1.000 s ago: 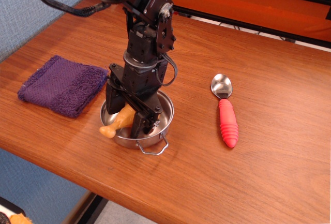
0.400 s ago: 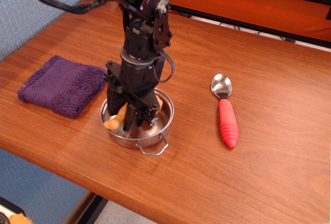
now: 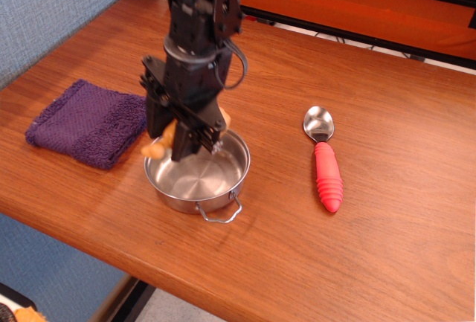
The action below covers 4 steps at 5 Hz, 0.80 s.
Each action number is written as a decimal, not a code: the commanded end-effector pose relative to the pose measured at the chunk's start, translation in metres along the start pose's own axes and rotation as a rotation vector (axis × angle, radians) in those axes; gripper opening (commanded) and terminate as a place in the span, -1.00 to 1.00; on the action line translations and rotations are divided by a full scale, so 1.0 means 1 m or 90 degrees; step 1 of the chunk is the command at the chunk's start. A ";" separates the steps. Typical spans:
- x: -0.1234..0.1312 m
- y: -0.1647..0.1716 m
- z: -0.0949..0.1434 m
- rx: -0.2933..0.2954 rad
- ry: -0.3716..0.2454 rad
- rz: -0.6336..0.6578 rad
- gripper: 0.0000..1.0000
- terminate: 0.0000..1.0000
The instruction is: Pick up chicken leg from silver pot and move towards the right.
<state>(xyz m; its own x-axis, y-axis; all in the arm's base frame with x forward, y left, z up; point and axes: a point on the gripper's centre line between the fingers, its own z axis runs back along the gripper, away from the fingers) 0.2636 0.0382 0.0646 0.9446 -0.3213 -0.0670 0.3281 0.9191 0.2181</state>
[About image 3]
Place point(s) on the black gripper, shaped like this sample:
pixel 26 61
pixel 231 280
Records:
pixel 187 92

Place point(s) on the orange toy chicken leg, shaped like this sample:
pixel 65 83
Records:
pixel 158 149

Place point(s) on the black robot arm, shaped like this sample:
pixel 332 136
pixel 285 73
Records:
pixel 200 28

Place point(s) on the small steel pan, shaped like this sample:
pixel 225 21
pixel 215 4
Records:
pixel 203 183

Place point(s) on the purple folded towel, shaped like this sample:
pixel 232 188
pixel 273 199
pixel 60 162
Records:
pixel 91 124

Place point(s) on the orange object bottom left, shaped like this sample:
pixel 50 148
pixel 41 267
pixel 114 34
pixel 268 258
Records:
pixel 29 315

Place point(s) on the spoon with red handle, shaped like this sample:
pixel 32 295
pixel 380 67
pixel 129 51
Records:
pixel 318 125

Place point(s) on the orange panel black frame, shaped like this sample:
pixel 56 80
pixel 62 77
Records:
pixel 443 30

